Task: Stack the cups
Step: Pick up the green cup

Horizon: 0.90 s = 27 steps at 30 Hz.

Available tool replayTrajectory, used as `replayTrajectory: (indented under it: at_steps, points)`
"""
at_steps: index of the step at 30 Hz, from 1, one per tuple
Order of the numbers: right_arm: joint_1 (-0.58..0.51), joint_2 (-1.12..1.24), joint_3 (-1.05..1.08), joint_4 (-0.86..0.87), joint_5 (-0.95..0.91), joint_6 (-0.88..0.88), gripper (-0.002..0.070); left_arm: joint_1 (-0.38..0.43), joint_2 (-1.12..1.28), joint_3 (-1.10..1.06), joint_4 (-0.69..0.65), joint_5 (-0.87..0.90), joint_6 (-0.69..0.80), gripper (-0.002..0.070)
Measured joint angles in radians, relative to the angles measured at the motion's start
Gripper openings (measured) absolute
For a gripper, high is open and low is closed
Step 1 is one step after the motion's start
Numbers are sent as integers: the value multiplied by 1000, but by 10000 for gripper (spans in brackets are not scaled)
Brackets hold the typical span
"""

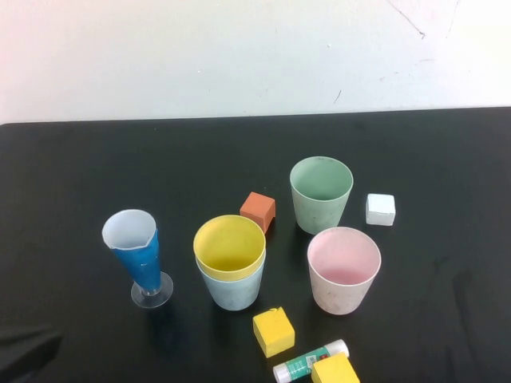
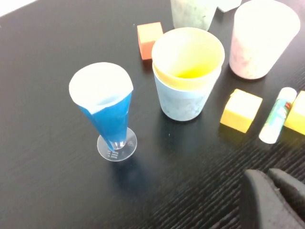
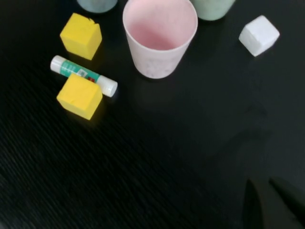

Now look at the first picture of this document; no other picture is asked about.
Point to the plain yellow cube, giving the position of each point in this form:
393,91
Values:
333,371

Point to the blue conical glass, clear foot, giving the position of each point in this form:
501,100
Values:
139,263

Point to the yellow cube with chipped edge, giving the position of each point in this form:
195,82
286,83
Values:
274,333

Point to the light blue plastic cup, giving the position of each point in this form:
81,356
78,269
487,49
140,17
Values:
235,295

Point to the green plastic cup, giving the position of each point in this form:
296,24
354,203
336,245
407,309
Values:
316,215

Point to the pink plastic cup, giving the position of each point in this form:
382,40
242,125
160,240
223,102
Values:
340,295

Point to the orange foam cube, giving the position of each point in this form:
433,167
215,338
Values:
257,209

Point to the green-labelled white glue stick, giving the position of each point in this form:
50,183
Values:
295,365

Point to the white foam cube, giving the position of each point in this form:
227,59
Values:
380,209

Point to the yellow plastic cup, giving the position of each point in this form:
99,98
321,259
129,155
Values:
227,247

